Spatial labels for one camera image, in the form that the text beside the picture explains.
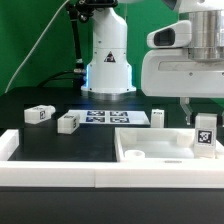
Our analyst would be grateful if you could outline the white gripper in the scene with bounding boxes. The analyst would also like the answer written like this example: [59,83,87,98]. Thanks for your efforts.
[141,49,224,127]

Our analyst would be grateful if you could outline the white square tabletop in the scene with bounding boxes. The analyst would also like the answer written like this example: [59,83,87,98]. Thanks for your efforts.
[114,127,224,164]

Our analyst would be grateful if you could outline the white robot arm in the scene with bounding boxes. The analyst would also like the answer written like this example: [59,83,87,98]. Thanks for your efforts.
[81,0,224,115]

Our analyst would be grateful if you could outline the white tag sheet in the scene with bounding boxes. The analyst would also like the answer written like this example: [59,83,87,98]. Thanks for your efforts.
[68,110,150,125]

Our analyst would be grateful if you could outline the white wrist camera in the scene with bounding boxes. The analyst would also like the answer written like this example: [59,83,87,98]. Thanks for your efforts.
[147,20,192,49]

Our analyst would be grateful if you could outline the black cable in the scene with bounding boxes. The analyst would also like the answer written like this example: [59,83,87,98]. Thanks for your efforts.
[39,70,87,89]

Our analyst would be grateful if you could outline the white cable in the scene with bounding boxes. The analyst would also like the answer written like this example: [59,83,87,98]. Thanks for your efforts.
[3,0,72,95]

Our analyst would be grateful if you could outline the white U-shaped fixture wall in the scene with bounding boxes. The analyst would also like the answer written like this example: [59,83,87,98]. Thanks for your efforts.
[0,129,224,189]

